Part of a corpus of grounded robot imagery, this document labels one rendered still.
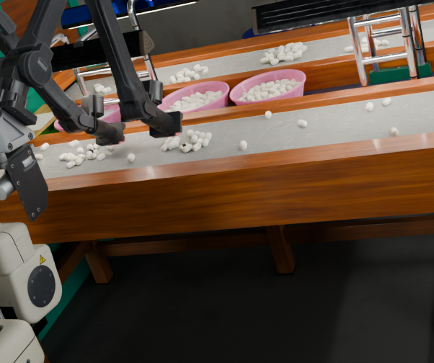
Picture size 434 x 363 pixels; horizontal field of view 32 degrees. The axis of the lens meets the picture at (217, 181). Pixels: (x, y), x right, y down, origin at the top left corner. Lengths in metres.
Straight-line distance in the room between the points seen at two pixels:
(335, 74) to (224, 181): 0.77
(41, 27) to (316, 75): 1.19
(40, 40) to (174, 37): 3.17
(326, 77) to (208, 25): 2.17
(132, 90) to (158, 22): 2.89
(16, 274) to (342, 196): 0.85
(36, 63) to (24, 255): 0.47
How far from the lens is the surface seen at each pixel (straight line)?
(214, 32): 4.77
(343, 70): 2.66
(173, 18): 4.85
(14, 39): 2.26
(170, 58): 3.25
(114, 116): 2.82
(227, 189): 2.08
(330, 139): 2.14
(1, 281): 1.87
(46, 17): 1.82
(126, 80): 2.04
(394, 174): 1.96
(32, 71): 1.71
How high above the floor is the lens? 1.62
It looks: 25 degrees down
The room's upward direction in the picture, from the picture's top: 17 degrees counter-clockwise
